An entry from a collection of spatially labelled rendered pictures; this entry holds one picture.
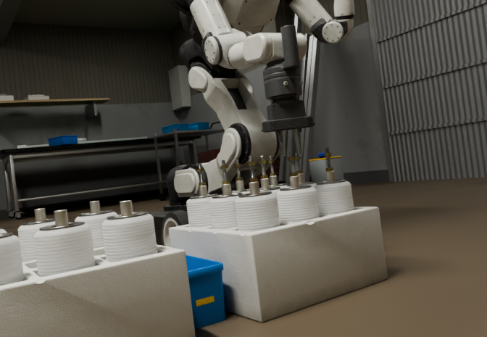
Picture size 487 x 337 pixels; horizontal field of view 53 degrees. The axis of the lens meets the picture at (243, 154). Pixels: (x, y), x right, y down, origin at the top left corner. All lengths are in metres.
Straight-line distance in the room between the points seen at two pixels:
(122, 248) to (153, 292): 0.10
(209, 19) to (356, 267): 0.79
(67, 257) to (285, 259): 0.44
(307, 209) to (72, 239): 0.53
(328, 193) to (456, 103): 3.35
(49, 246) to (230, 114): 0.97
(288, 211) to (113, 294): 0.45
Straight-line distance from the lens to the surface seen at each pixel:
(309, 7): 1.86
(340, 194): 1.22
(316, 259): 1.12
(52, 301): 0.87
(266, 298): 1.05
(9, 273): 0.89
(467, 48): 4.46
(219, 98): 1.75
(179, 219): 1.60
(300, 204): 1.13
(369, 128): 5.16
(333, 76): 5.51
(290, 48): 1.14
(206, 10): 1.49
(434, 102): 4.62
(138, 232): 0.92
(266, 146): 1.64
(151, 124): 8.59
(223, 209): 1.16
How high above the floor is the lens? 0.32
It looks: 1 degrees up
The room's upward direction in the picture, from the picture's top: 7 degrees counter-clockwise
